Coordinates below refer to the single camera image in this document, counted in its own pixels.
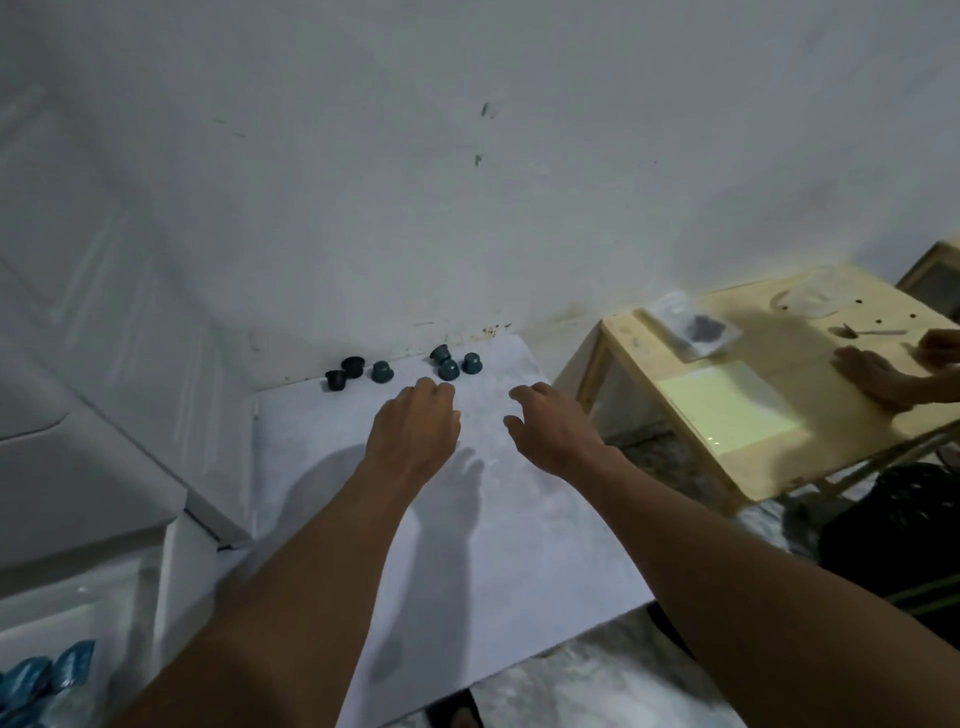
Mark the person's right hand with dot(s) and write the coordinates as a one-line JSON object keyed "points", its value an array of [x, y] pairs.
{"points": [[562, 435]]}

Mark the person's left hand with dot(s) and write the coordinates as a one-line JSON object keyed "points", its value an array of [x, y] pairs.
{"points": [[412, 435]]}

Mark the cluster of dark teal capsules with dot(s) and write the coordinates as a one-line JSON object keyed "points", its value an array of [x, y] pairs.
{"points": [[382, 372]]}

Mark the row of lidded capsules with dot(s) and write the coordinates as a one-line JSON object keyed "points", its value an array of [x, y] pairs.
{"points": [[45, 679]]}

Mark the person's left forearm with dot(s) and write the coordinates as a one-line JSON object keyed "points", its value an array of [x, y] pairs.
{"points": [[285, 622]]}

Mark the person's right forearm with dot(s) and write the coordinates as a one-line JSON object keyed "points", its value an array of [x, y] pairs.
{"points": [[772, 607]]}

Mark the person's black left shoe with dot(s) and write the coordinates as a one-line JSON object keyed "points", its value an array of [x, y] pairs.
{"points": [[457, 712]]}

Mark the white drawer cabinet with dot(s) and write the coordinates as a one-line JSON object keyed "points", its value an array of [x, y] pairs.
{"points": [[90, 375]]}

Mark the white marble table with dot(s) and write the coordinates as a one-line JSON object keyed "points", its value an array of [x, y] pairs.
{"points": [[525, 570]]}

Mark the clear plastic sheet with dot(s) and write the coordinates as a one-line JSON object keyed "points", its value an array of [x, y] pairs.
{"points": [[731, 409]]}

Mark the clear bag with dark object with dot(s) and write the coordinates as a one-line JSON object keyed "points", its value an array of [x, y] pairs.
{"points": [[697, 328]]}

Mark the black slipper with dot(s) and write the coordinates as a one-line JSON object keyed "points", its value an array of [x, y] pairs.
{"points": [[667, 626]]}

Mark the clear plastic bag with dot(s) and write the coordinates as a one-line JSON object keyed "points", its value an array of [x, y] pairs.
{"points": [[814, 294]]}

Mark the metal spoon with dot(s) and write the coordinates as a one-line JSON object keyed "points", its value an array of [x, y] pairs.
{"points": [[870, 331]]}

